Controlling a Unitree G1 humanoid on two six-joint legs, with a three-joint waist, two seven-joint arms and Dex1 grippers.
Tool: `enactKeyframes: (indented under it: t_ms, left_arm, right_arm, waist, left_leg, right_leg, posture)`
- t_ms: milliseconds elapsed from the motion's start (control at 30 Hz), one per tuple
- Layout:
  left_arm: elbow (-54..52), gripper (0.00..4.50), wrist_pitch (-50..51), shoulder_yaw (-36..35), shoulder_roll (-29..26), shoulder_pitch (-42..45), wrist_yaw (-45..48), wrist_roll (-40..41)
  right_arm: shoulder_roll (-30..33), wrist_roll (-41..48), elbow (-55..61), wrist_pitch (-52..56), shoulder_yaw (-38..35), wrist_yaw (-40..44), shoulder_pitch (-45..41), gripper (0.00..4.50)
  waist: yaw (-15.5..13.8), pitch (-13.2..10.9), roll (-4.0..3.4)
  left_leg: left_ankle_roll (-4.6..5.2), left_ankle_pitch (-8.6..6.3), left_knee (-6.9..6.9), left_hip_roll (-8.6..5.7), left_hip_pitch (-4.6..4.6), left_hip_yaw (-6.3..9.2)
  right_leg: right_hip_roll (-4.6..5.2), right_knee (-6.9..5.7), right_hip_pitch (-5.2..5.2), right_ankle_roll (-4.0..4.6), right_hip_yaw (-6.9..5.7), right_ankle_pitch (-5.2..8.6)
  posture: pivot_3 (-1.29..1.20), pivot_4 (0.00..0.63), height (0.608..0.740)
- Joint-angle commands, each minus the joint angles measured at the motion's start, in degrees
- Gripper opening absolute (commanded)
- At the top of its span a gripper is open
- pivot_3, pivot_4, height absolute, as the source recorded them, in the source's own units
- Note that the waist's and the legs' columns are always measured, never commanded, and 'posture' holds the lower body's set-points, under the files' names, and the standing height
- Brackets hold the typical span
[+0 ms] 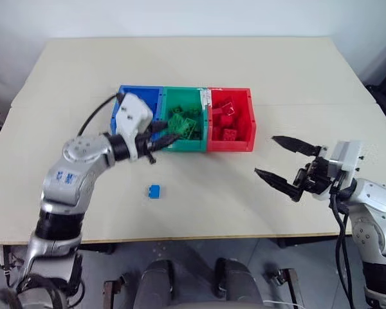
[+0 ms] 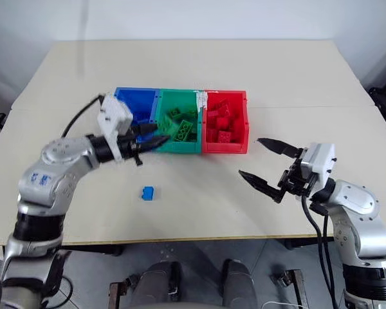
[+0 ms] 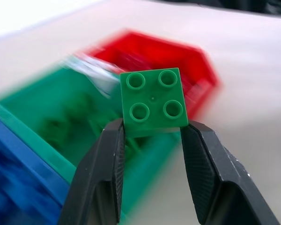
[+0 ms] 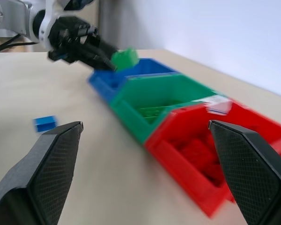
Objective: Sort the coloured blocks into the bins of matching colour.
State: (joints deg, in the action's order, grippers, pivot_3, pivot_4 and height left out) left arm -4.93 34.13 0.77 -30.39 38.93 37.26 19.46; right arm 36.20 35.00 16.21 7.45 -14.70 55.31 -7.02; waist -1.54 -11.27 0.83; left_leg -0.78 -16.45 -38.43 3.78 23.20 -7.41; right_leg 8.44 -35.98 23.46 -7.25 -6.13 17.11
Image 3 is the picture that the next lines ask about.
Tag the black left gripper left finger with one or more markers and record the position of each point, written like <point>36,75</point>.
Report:
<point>96,173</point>

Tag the green four-stud toy block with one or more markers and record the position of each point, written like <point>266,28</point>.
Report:
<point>152,103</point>

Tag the green toy blocks pile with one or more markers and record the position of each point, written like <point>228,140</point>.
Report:
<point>70,117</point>

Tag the green plastic bin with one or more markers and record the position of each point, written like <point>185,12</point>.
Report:
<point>61,117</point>

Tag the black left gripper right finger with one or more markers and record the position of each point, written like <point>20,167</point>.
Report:
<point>215,173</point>

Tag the blue plastic bin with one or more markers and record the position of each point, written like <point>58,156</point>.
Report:
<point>16,175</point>

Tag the red plastic bin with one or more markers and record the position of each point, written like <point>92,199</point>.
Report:
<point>166,56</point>

